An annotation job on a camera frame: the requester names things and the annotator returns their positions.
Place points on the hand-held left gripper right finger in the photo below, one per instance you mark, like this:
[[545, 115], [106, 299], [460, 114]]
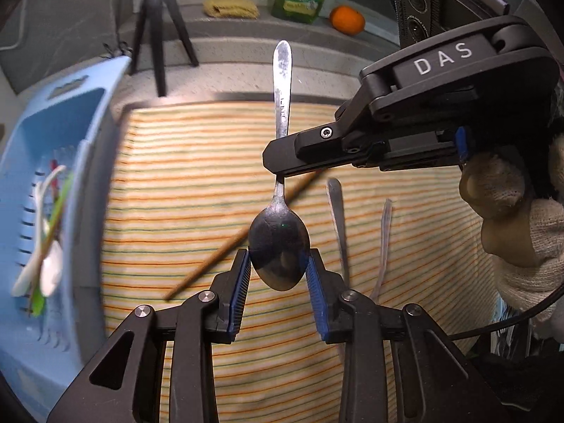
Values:
[[315, 293]]

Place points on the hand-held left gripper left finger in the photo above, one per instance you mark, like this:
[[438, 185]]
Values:
[[240, 293]]

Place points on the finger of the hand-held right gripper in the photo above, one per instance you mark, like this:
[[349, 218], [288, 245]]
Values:
[[308, 150]]

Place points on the metal spoon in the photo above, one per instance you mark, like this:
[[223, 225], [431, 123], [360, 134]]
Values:
[[277, 238]]

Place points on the white ceramic spoon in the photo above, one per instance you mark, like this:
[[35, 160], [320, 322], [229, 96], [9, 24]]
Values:
[[52, 273], [24, 280]]

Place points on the green silicone spoon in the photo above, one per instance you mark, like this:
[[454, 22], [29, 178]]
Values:
[[38, 304]]

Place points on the blue plastic basket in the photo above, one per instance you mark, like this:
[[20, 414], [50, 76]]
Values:
[[92, 110]]

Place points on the red chopstick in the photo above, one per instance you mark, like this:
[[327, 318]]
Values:
[[54, 176]]

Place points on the person's right hand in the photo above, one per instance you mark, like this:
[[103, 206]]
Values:
[[498, 185]]

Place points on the brown wooden chopstick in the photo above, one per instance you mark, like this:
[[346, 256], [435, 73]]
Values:
[[207, 265]]

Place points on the metal fork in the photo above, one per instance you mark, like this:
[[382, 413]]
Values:
[[337, 211], [385, 229]]

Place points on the orange fruit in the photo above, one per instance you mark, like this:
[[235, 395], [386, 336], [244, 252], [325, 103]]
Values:
[[347, 20]]

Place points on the striped cloth mat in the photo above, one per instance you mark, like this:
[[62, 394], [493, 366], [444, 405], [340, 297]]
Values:
[[176, 176]]

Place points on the yellow cloth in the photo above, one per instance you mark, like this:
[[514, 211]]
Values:
[[229, 6]]

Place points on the black tripod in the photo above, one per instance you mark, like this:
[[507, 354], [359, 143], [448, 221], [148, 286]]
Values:
[[156, 17]]

